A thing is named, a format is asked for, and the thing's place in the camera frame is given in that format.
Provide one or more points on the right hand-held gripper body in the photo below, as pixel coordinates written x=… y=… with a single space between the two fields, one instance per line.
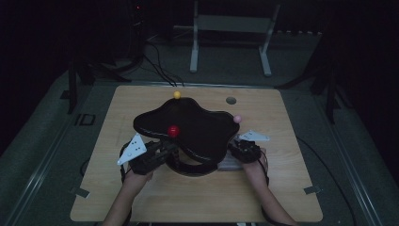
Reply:
x=247 y=152

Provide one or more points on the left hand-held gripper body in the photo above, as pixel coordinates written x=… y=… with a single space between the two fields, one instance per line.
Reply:
x=141 y=160

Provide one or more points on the red ball knob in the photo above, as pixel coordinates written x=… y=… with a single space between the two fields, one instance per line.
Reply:
x=173 y=131

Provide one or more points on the grey cloth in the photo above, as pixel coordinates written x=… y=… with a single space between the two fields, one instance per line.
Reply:
x=229 y=164

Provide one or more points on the pink ball knob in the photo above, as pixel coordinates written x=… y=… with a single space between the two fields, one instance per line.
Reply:
x=237 y=119

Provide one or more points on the black wavy tray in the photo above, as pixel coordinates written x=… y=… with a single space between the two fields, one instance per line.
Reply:
x=200 y=128

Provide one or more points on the yellow ball knob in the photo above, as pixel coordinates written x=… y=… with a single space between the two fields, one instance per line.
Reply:
x=177 y=94

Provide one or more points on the person's right hand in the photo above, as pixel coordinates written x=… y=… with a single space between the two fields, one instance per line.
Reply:
x=257 y=169

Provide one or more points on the person's left hand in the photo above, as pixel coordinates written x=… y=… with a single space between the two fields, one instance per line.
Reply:
x=138 y=182

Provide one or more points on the black tray base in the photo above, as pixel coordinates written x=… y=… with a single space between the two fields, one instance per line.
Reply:
x=191 y=171

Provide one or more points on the round table grommet hole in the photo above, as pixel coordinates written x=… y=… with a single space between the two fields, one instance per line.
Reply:
x=231 y=100

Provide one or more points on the grey tape piece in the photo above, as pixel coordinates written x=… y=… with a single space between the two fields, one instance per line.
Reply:
x=312 y=190
x=80 y=192

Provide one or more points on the black tripod stand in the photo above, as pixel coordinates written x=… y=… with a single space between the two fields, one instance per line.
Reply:
x=330 y=103
x=72 y=94

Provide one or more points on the dark equipment with red light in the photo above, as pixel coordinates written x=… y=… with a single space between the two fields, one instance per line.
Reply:
x=137 y=25

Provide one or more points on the white power strip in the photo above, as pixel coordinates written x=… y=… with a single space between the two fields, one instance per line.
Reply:
x=298 y=32

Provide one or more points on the dark floor bracket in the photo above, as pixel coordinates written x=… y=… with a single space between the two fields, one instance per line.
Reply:
x=84 y=120

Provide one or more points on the white metal stand frame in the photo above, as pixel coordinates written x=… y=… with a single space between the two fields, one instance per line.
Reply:
x=232 y=23

